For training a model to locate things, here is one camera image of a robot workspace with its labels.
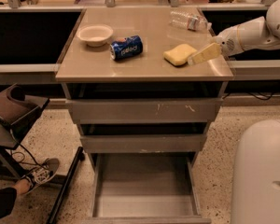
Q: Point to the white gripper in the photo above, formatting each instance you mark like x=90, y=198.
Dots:
x=228, y=42

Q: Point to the yellow sponge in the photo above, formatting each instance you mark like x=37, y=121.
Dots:
x=179, y=55

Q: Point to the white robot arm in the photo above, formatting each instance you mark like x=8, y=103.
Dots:
x=237, y=174

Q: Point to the top drawer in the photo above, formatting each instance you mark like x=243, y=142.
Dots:
x=143, y=111

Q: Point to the grey drawer cabinet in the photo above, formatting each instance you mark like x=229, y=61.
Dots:
x=91, y=73

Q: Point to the middle drawer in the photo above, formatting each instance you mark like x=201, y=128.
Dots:
x=143, y=143

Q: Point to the open bottom drawer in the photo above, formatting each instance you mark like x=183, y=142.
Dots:
x=144, y=188

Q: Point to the clear plastic water bottle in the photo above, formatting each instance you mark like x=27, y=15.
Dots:
x=189, y=21

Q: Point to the blue pepsi can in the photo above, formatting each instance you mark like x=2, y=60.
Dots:
x=126, y=47

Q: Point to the white bowl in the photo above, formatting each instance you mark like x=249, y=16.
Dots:
x=95, y=35

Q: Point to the black and white sneaker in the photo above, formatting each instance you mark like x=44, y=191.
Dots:
x=42, y=174

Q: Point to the person's leg in black trousers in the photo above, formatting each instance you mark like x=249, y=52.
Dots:
x=9, y=195

